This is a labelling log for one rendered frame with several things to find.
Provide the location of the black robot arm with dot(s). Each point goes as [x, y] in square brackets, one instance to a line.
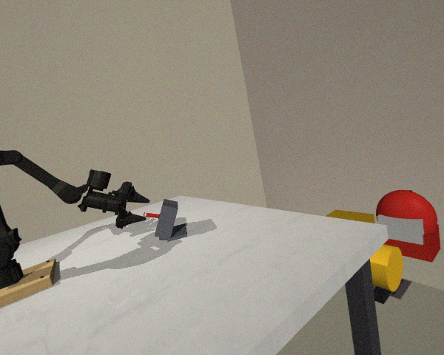
[10, 270]

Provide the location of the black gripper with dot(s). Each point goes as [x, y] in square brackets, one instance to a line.
[115, 204]

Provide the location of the grey sloped panel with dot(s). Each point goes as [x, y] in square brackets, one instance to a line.
[165, 227]

